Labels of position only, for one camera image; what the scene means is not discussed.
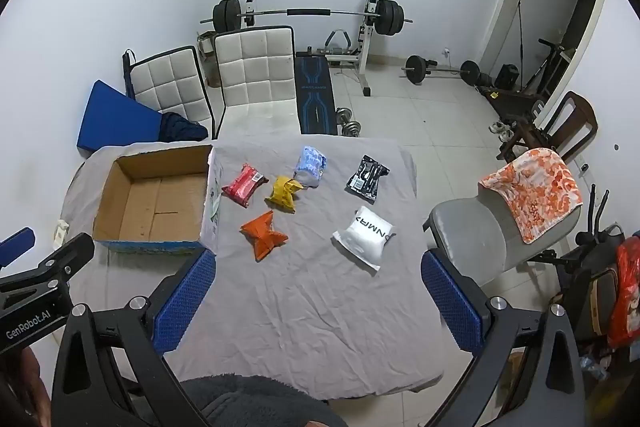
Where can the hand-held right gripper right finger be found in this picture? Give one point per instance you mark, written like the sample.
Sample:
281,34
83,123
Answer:
452,302

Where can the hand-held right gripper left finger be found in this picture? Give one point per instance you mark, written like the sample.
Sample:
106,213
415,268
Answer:
182,302

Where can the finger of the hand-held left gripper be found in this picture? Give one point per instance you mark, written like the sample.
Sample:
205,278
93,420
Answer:
17,243
60,259

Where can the cardboard box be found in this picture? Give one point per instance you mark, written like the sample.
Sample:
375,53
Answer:
150,207

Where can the orange snack packet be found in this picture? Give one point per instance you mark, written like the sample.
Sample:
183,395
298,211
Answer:
264,236

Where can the white pillow packet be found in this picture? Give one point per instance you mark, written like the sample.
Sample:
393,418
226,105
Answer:
364,239

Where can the red snack packet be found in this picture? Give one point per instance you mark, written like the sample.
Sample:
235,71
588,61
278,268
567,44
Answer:
242,186

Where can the yellow snack packet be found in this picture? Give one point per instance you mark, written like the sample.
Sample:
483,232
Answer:
285,194

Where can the black packet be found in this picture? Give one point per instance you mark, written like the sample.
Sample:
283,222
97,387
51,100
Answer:
367,177

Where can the blue and white packet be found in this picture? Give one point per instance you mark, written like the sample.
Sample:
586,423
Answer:
311,164

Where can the person's left hand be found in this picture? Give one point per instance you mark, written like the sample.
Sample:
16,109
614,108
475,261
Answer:
25,387

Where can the grey padded chair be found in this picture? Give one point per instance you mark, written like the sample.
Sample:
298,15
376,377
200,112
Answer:
465,232

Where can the person's dark fleece clothing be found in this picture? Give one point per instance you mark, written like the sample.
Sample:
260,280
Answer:
260,399

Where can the grey tablecloth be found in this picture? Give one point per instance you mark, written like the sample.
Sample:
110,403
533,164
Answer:
310,312

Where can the orange floral towel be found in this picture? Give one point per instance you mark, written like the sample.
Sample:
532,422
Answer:
540,192

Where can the blue foam mat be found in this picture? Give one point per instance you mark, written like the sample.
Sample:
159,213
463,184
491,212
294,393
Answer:
117,119

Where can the black exercise machine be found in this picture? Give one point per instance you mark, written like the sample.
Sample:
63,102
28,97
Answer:
597,252

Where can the dark blue cloth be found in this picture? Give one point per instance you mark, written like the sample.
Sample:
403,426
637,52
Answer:
182,129

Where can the red plastic bag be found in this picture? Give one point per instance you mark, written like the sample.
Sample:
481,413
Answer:
627,292

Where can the chrome dumbbell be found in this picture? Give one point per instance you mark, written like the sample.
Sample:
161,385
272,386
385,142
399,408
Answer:
351,129
344,115

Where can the white quilted chair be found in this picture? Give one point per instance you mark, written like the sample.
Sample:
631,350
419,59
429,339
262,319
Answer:
172,84
255,72

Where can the dark wooden chair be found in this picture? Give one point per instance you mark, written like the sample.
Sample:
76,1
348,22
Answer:
577,117

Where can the short barbell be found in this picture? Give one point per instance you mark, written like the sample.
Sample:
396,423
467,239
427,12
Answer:
440,71

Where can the black speaker box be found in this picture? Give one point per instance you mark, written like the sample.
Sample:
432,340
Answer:
507,76

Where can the black weight bench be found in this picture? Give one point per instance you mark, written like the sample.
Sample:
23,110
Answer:
314,92

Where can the white barbell rack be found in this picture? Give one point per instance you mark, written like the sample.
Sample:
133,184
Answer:
367,42

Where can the long barbell with black plates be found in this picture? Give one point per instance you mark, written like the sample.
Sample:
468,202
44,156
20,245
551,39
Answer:
310,12

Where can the white wall socket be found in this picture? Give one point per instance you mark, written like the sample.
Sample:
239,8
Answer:
61,233

